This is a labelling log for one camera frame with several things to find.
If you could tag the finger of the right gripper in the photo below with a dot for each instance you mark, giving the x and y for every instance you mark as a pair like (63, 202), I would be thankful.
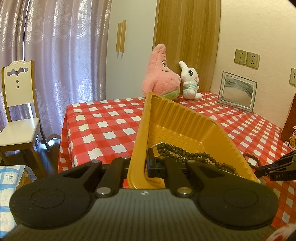
(270, 167)

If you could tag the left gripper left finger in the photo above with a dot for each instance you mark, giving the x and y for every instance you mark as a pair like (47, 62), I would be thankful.
(113, 177)

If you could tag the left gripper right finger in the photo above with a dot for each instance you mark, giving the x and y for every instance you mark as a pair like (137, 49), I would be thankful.
(170, 171)

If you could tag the golden plastic tray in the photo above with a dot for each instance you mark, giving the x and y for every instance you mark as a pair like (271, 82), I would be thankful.
(164, 120)

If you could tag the red white checkered tablecloth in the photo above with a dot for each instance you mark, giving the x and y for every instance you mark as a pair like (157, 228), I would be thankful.
(107, 129)

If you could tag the pink starfish plush toy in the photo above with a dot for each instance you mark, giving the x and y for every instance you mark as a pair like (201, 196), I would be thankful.
(159, 78)

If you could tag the white bunny plush toy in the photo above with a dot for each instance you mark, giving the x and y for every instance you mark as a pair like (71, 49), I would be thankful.
(190, 80)

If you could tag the white wooden chair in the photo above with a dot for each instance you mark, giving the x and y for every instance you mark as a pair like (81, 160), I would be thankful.
(18, 85)

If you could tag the blue white checkered cloth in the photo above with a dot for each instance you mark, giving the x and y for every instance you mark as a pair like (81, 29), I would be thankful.
(12, 178)

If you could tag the wooden door panel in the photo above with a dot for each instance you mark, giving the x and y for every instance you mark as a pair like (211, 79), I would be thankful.
(190, 31)

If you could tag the purple lace curtain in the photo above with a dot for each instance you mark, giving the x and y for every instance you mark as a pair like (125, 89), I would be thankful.
(67, 40)

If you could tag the sand art picture frame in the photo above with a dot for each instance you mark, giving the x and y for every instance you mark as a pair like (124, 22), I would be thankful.
(237, 92)

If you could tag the wall light switch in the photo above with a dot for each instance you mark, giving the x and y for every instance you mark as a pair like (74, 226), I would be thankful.
(292, 80)

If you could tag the wall socket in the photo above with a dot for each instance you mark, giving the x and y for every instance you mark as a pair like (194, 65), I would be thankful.
(252, 60)
(240, 57)

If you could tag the left wall socket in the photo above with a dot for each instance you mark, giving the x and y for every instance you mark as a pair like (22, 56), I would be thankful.
(240, 57)

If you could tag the wooden wall hook strip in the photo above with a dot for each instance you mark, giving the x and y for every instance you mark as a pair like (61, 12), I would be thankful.
(120, 37)

